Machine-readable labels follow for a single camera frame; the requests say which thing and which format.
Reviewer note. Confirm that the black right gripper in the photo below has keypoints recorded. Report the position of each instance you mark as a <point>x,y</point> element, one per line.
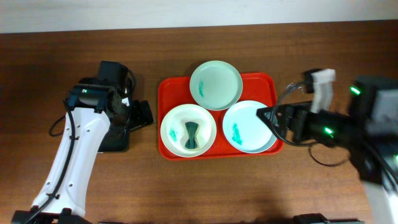
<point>290,119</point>

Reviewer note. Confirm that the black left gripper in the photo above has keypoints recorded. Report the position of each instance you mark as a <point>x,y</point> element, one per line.
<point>142,113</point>

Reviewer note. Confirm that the light blue plate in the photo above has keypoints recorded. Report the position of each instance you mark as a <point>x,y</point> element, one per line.
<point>244,130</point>

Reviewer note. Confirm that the cream white plate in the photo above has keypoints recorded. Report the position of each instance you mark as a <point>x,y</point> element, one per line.
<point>174,135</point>

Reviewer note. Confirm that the green yellow scrub sponge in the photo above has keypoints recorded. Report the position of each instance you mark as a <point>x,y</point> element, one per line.
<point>192,129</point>

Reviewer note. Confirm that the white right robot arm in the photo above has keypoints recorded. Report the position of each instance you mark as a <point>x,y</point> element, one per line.
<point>368,131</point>

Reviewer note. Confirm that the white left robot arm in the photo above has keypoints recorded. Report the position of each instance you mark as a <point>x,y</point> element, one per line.
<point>99,118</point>

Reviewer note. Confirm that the black plastic tray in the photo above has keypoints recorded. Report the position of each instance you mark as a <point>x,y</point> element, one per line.
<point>115,140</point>

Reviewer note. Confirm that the red plastic tray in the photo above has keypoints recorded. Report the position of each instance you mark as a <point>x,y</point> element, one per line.
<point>174,91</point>

